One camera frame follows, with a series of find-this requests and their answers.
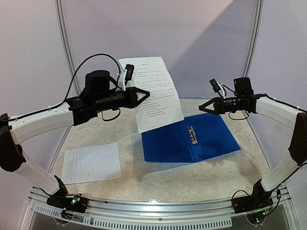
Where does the silver metal folder clip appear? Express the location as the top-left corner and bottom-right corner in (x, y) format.
(187, 126), (198, 145)

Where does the blue plastic clip folder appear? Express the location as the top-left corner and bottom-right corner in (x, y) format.
(142, 113), (241, 163)

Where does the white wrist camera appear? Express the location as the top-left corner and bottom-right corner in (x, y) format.
(117, 64), (134, 91)
(209, 79), (226, 99)

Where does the printed white paper sheet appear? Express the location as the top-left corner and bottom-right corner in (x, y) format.
(119, 57), (184, 133)

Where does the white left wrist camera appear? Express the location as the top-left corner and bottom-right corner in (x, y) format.
(117, 64), (134, 91)

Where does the left aluminium corner post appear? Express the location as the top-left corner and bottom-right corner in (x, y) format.
(54, 0), (82, 93)

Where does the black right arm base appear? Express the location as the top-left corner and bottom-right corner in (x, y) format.
(231, 180), (280, 214)

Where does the right aluminium corner post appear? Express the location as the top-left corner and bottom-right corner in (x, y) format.
(243, 0), (263, 77)

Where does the aluminium corner post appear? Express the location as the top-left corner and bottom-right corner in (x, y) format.
(243, 0), (263, 77)
(54, 0), (82, 93)

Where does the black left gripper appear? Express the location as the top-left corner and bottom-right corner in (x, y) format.
(95, 86), (151, 112)

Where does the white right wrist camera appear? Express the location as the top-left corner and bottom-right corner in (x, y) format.
(209, 79), (226, 99)

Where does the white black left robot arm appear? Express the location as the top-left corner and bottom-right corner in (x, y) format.
(0, 67), (150, 208)

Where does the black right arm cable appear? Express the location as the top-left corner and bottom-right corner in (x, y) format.
(220, 82), (307, 211)

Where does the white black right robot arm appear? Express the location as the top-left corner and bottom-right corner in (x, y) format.
(199, 77), (307, 209)

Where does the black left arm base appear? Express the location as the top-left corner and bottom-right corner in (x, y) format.
(47, 175), (89, 213)

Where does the aluminium front rail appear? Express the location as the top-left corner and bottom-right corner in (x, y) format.
(22, 186), (300, 230)

